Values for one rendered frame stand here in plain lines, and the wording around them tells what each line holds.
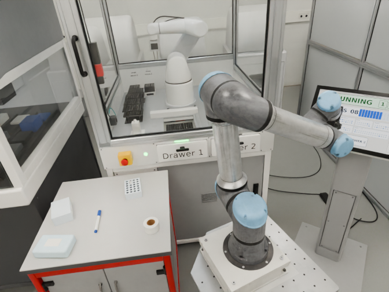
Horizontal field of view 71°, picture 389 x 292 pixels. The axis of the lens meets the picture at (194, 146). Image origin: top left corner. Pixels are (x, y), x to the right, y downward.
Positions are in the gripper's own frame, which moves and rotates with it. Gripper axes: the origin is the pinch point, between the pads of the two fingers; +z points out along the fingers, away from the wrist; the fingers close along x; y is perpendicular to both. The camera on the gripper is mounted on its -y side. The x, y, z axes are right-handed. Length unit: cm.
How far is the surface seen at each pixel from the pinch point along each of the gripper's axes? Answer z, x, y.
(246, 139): 15.8, 42.6, -11.4
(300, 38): 296, 106, 207
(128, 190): -23, 83, -57
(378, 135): 15.0, -19.2, 4.7
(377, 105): 15.0, -15.8, 19.1
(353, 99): 15.0, -5.1, 20.3
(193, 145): 0, 67, -24
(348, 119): 15.0, -5.5, 10.0
